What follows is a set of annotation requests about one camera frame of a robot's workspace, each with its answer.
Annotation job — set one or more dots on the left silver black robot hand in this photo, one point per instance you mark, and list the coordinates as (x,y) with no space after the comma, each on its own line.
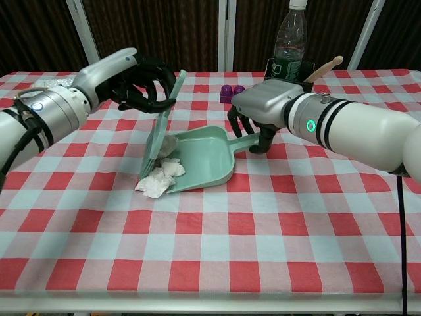
(105,70)

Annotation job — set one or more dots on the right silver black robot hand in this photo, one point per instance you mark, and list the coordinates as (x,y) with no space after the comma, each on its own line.
(266,100)

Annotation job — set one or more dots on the mint green dustpan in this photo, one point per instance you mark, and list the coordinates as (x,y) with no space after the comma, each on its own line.
(207,154)

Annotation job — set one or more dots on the mint green hand brush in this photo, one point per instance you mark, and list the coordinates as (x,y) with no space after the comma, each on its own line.
(158,135)

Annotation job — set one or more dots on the paper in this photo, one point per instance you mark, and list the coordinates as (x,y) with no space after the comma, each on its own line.
(154,186)
(172,168)
(169,146)

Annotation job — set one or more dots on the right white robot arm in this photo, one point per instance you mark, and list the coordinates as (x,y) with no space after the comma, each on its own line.
(358,128)

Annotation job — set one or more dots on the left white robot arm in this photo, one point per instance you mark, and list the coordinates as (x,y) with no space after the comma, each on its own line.
(56,112)

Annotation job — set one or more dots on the purple toy block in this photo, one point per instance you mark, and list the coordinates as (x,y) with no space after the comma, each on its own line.
(227,95)

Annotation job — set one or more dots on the printed snack packet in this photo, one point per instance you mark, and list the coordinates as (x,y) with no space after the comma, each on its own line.
(56,80)

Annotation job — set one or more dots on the black cardboard holder box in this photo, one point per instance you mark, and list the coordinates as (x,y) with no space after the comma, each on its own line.
(309,70)

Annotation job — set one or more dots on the dark brown curtain panel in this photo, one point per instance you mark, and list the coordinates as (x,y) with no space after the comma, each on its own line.
(36,33)
(401,33)
(256,29)
(154,29)

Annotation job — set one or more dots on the wooden stick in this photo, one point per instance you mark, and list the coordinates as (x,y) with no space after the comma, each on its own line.
(324,69)

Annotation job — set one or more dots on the clear plastic water bottle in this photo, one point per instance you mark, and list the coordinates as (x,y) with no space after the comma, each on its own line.
(291,36)

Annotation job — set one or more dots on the red white checkered tablecloth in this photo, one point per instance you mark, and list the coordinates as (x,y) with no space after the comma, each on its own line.
(210,237)

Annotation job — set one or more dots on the aluminium partition post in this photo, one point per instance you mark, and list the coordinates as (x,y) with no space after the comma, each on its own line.
(227,33)
(82,29)
(366,33)

